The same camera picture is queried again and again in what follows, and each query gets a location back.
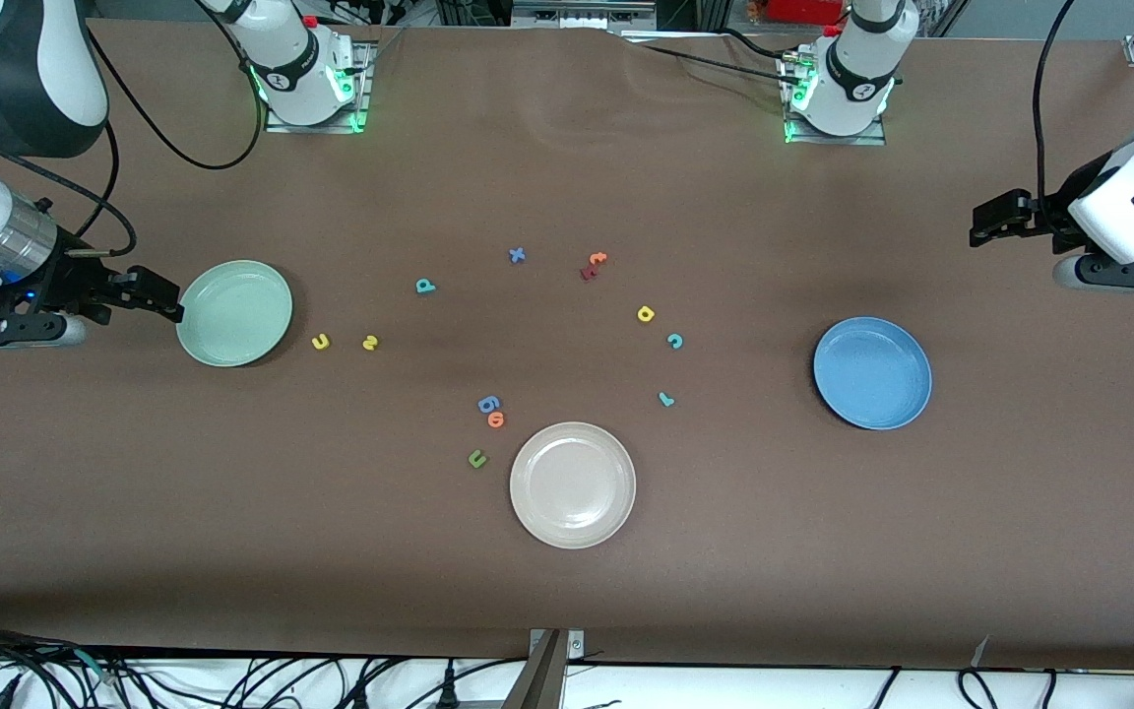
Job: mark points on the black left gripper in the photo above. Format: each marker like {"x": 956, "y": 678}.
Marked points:
{"x": 1052, "y": 211}

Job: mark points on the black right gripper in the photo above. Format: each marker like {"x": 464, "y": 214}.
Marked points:
{"x": 70, "y": 281}

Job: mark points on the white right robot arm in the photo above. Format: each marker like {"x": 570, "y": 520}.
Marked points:
{"x": 26, "y": 59}

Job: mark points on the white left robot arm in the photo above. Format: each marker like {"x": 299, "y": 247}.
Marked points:
{"x": 1133, "y": 207}

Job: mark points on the green plate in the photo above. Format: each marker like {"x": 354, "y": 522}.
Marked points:
{"x": 234, "y": 313}

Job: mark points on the blue plate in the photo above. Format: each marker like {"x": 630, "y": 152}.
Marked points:
{"x": 872, "y": 372}

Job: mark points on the red box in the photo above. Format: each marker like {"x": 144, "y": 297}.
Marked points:
{"x": 803, "y": 10}

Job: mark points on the blue foam letter g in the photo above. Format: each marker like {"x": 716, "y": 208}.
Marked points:
{"x": 484, "y": 407}

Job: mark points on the black equipment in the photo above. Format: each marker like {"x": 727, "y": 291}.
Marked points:
{"x": 473, "y": 10}

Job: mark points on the white paper tag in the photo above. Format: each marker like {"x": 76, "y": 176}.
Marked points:
{"x": 980, "y": 650}

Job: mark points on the beige plate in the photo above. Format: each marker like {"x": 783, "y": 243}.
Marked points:
{"x": 572, "y": 484}

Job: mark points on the grey device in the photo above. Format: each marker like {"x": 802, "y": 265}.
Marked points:
{"x": 582, "y": 12}

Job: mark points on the black power plug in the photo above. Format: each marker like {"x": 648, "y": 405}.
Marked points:
{"x": 447, "y": 689}

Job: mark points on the brown table cover mat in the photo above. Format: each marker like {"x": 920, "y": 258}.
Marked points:
{"x": 567, "y": 591}

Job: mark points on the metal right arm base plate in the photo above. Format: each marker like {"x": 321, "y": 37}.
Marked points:
{"x": 311, "y": 128}

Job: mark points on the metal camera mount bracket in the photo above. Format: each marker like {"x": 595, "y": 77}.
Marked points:
{"x": 542, "y": 679}

